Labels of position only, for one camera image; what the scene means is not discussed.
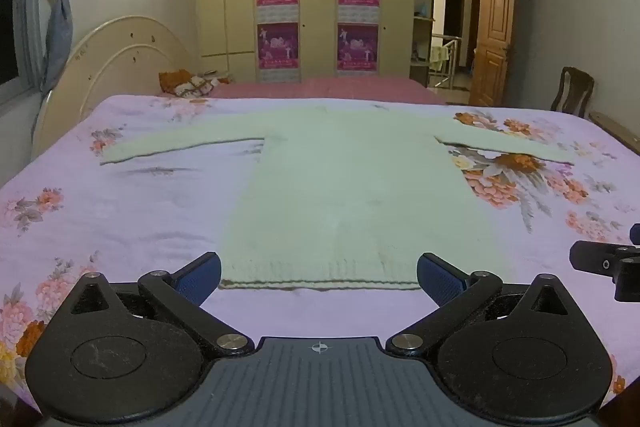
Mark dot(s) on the wooden furniture edge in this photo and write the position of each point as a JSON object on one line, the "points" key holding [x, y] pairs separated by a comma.
{"points": [[617, 127]]}

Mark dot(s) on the cream curved headboard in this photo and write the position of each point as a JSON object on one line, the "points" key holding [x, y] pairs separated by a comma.
{"points": [[115, 57]]}

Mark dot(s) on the pink bed sheet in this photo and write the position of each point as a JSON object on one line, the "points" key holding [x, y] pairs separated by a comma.
{"points": [[350, 88]]}

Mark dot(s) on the cream open shelf unit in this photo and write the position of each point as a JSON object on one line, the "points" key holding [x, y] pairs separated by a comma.
{"points": [[422, 32]]}

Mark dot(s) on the light green knit sweater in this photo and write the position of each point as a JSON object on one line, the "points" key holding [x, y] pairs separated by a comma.
{"points": [[345, 197]]}

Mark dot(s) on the lavender floral blanket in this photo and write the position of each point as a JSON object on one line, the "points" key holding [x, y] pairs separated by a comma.
{"points": [[125, 207]]}

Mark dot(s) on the window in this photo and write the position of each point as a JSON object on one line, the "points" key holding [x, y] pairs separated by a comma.
{"points": [[7, 7]]}

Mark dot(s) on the dark wooden chair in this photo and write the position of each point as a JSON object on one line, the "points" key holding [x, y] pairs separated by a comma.
{"points": [[575, 89]]}

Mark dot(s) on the yellow-green towel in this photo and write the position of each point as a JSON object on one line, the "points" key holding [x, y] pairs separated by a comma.
{"points": [[439, 58]]}

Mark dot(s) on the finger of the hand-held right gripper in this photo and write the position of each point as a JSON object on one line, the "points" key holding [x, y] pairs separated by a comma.
{"points": [[595, 257], [636, 233]]}

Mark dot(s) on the orange patterned pillow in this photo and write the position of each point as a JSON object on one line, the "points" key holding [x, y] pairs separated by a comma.
{"points": [[190, 85]]}

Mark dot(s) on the brown wooden door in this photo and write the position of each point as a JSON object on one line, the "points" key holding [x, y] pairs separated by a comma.
{"points": [[492, 37]]}

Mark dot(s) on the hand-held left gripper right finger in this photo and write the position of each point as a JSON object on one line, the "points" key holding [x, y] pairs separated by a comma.
{"points": [[438, 279]]}

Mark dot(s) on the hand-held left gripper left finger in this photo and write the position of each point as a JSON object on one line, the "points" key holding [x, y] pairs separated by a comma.
{"points": [[201, 279]]}

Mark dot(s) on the blue-grey curtain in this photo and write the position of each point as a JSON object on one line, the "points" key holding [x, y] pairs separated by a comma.
{"points": [[57, 7]]}

